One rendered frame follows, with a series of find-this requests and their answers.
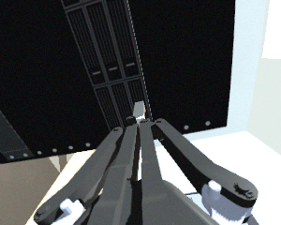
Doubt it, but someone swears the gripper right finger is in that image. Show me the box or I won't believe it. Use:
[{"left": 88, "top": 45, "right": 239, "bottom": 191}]
[{"left": 138, "top": 101, "right": 259, "bottom": 225}]

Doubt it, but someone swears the black server rack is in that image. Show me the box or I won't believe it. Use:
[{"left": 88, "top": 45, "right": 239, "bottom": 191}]
[{"left": 0, "top": 0, "right": 236, "bottom": 164}]

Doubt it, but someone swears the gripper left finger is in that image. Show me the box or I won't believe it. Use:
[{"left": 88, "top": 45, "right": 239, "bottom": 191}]
[{"left": 33, "top": 102, "right": 141, "bottom": 225}]

